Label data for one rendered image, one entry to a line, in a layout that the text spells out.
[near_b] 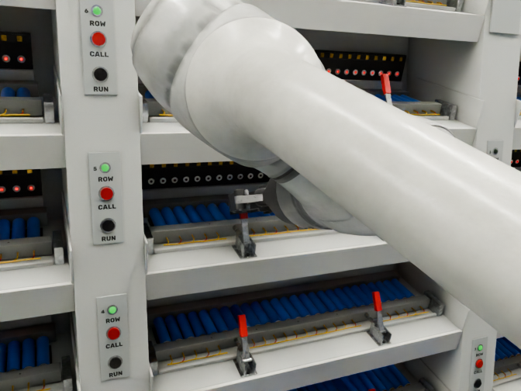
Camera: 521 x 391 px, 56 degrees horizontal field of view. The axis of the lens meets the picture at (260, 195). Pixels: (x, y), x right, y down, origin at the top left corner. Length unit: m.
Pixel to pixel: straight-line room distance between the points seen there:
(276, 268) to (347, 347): 0.23
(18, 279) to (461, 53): 0.83
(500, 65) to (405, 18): 0.23
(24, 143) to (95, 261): 0.18
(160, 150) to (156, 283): 0.19
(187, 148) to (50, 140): 0.18
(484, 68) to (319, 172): 0.78
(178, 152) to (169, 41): 0.34
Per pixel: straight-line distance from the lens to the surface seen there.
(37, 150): 0.68
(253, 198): 0.61
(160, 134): 0.69
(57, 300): 0.72
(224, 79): 0.32
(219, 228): 0.80
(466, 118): 1.00
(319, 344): 0.93
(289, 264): 0.80
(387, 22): 0.87
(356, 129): 0.23
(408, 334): 1.01
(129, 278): 0.72
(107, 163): 0.68
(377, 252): 0.88
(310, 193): 0.43
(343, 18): 0.82
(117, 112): 0.68
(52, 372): 0.83
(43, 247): 0.77
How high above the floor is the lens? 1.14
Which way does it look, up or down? 9 degrees down
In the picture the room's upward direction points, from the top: straight up
